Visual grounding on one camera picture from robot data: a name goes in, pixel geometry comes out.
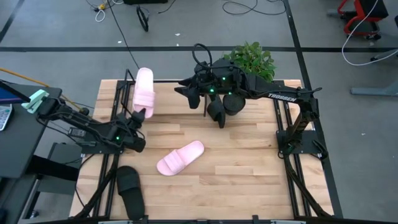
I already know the white cable with yellow plug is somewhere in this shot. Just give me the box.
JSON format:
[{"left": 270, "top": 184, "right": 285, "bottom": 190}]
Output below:
[{"left": 94, "top": 2, "right": 107, "bottom": 23}]

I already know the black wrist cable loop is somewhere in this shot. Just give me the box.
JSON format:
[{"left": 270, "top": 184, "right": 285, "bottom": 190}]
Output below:
[{"left": 192, "top": 42, "right": 214, "bottom": 68}]

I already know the white floor cable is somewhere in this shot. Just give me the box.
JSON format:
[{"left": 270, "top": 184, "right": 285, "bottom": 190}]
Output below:
[{"left": 341, "top": 0, "right": 398, "bottom": 67}]

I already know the red and black cart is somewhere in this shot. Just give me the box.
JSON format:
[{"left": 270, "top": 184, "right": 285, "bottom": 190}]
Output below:
[{"left": 328, "top": 0, "right": 389, "bottom": 40}]

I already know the long black floor cable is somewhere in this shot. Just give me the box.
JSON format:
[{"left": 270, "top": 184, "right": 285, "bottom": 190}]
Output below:
[{"left": 106, "top": 0, "right": 141, "bottom": 71}]

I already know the wooden shelf with black frame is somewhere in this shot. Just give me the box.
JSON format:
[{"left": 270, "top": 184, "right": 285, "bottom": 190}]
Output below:
[{"left": 124, "top": 67, "right": 208, "bottom": 118}]

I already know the green leafy plant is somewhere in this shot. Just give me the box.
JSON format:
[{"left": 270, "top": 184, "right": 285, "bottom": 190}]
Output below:
[{"left": 222, "top": 40, "right": 277, "bottom": 84}]

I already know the coiled black floor cable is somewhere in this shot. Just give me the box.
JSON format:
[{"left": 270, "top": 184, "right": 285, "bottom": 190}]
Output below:
[{"left": 221, "top": 0, "right": 287, "bottom": 16}]

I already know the black aluminium table frame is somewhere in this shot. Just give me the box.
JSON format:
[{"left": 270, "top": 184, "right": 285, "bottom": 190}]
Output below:
[{"left": 70, "top": 79, "right": 335, "bottom": 224}]

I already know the mint green stapler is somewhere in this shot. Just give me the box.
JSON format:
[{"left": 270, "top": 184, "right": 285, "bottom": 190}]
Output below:
[{"left": 21, "top": 89, "right": 50, "bottom": 113}]

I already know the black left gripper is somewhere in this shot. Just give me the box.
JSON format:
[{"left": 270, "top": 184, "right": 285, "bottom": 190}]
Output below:
[{"left": 108, "top": 108, "right": 147, "bottom": 153}]

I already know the grey keyboard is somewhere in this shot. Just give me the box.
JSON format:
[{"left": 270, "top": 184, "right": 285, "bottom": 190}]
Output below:
[{"left": 0, "top": 104, "right": 13, "bottom": 131}]

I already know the laptop with blue screen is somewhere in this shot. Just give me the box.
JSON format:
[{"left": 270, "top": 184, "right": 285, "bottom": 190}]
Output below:
[{"left": 0, "top": 80, "right": 31, "bottom": 104}]

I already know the black side desk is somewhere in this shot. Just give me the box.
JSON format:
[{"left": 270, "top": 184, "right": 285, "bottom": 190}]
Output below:
[{"left": 0, "top": 82, "right": 62, "bottom": 180}]

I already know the pink foam slide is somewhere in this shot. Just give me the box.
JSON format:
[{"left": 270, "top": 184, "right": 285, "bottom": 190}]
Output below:
[
  {"left": 132, "top": 67, "right": 156, "bottom": 119},
  {"left": 156, "top": 140, "right": 205, "bottom": 177}
]

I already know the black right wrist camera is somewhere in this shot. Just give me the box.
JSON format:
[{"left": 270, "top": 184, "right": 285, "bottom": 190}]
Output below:
[{"left": 213, "top": 58, "right": 239, "bottom": 75}]

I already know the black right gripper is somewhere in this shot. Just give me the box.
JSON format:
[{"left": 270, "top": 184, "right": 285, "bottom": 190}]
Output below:
[{"left": 174, "top": 72, "right": 248, "bottom": 110}]

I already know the black foam slide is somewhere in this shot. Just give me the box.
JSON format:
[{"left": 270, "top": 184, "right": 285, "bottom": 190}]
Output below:
[
  {"left": 115, "top": 165, "right": 147, "bottom": 222},
  {"left": 206, "top": 93, "right": 227, "bottom": 129}
]

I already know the black plant pot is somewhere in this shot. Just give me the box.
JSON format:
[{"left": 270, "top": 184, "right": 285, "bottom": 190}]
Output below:
[{"left": 222, "top": 94, "right": 246, "bottom": 116}]

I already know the black strap loop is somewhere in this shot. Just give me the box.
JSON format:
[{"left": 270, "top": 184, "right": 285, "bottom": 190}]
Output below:
[{"left": 136, "top": 5, "right": 149, "bottom": 33}]

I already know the grey desk leg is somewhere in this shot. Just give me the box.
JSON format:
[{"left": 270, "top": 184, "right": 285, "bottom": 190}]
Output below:
[{"left": 349, "top": 48, "right": 398, "bottom": 97}]

